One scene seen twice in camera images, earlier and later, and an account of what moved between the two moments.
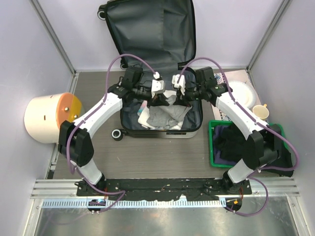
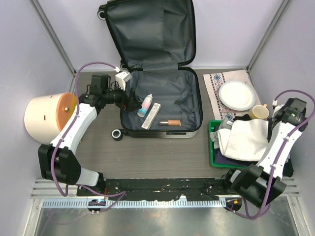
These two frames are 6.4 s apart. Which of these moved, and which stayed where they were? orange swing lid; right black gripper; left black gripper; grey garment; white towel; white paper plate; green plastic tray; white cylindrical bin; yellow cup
Moved: right black gripper; grey garment; left black gripper; white towel
Stayed: white paper plate; yellow cup; green plastic tray; orange swing lid; white cylindrical bin
